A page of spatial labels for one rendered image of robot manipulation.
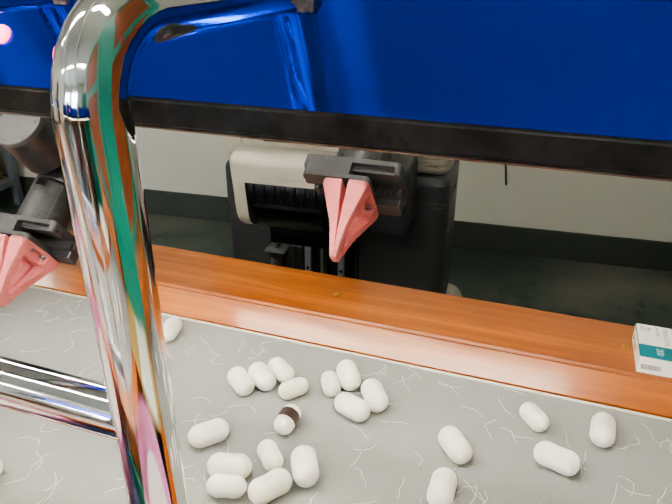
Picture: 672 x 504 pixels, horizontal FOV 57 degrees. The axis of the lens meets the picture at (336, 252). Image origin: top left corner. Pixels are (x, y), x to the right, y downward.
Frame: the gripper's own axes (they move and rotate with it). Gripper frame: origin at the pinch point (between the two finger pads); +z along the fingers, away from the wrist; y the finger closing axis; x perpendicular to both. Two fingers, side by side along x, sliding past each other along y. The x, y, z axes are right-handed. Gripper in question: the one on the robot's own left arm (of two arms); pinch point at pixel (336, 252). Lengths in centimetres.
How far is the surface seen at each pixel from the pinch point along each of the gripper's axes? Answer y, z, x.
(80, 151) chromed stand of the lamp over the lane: 5.9, 15.4, -41.0
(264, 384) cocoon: -3.8, 14.1, 1.8
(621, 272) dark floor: 49, -89, 187
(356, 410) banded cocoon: 5.8, 14.6, 0.9
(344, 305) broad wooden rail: -0.9, 2.0, 10.4
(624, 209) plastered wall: 47, -110, 173
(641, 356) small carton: 29.6, 2.4, 7.7
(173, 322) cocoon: -17.7, 9.3, 5.0
